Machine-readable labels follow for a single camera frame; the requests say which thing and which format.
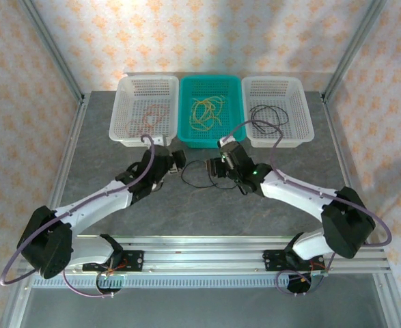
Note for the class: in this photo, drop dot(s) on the teal perforated plastic basket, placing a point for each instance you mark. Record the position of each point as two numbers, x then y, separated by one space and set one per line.
234 112

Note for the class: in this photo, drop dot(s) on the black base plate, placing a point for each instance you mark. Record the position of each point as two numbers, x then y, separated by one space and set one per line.
272 260
133 261

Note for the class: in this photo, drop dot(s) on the aluminium table side rail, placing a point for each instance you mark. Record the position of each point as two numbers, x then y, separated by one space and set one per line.
64 171
344 171

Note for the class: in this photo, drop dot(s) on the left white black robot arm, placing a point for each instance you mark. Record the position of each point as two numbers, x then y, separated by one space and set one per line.
97 205

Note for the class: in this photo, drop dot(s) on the aluminium frame post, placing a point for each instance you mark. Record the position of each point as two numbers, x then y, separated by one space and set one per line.
53 48
354 48

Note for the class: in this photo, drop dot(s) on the aluminium mounting rail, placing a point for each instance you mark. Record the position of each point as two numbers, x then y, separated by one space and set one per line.
203 259

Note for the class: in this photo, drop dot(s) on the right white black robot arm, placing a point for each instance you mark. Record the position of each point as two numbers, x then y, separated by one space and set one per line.
296 194

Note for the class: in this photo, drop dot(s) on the small circuit board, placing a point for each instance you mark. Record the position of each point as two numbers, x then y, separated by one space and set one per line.
319 272
108 276

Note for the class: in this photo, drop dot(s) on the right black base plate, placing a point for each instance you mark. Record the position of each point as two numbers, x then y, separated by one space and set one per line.
272 260

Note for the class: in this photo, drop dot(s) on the white perforated plastic basket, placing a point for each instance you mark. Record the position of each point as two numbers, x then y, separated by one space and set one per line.
299 102
135 89

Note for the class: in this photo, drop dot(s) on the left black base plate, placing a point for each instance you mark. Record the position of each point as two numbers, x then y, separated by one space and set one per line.
133 261

